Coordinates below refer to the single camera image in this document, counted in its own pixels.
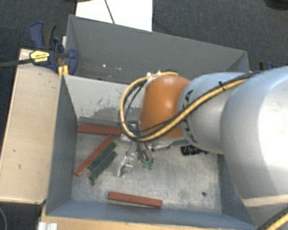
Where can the dark green flat block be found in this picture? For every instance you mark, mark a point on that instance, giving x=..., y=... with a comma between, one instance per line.
x=103, y=156
x=103, y=168

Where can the red-brown flat block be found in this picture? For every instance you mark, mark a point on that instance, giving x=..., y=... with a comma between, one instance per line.
x=93, y=155
x=98, y=130
x=134, y=199

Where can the black cylinder on white bracket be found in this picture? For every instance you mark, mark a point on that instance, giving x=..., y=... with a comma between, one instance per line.
x=189, y=150

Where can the pale wood board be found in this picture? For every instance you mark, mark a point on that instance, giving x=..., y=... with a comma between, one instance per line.
x=29, y=135

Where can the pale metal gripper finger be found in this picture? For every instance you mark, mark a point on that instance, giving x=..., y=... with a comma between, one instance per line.
x=128, y=167
x=121, y=169

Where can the grey metal bin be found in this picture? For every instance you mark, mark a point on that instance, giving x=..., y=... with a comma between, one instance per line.
x=177, y=181

